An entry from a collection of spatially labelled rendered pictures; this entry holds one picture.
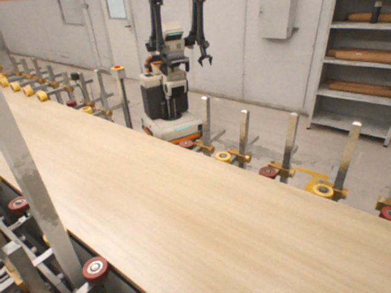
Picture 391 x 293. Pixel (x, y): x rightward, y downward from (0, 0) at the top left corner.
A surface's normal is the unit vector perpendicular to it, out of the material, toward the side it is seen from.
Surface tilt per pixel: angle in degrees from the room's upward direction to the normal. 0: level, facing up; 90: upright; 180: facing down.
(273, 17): 90
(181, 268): 0
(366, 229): 0
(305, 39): 90
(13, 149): 90
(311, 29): 90
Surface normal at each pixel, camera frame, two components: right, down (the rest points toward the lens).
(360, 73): -0.60, 0.45
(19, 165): 0.80, 0.29
